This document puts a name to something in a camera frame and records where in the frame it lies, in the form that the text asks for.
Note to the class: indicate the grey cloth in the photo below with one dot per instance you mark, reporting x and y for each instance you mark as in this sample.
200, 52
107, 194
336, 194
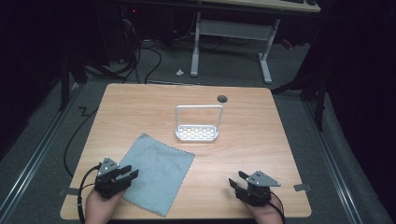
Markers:
158, 174

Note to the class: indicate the grey tape piece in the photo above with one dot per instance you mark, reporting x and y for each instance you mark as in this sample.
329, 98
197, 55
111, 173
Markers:
302, 187
70, 191

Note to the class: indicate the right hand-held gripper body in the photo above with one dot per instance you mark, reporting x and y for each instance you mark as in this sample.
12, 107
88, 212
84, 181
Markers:
257, 189

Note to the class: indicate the person's right hand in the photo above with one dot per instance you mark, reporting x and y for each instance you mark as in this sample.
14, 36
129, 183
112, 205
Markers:
267, 214

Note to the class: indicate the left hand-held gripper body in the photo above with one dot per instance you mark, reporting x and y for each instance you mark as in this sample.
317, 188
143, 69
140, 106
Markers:
107, 182

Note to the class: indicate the black metal stand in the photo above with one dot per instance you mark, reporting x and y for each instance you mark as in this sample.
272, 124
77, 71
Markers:
64, 84
320, 102

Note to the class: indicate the crumpled white paper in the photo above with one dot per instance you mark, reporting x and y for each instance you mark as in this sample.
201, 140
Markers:
180, 72

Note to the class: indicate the white metal rack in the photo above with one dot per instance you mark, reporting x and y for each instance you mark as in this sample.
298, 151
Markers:
196, 133

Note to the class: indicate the metal floor rail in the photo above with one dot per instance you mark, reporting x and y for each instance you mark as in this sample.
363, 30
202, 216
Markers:
31, 161
330, 161

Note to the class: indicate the white-legged desk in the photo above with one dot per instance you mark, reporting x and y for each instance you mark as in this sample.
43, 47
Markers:
233, 29

